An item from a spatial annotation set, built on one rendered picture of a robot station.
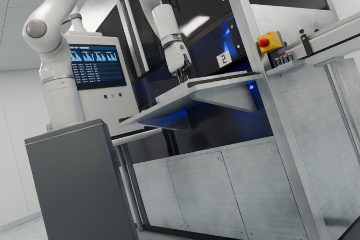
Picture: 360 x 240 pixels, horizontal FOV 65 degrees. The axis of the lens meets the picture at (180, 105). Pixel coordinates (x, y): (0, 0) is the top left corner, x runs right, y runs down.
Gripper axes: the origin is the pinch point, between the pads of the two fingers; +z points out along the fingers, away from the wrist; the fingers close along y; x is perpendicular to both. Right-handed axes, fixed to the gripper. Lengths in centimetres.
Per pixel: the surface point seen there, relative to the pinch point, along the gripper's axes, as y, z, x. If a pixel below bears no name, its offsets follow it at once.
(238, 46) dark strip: -3.7, -11.3, -35.2
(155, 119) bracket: 47.6, 7.9, -12.7
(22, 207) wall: 544, 63, 4
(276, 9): -12, -27, -63
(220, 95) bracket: -2.4, 9.0, -14.8
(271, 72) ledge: -15.4, 5.7, -35.4
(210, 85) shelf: -10.9, 5.5, -2.2
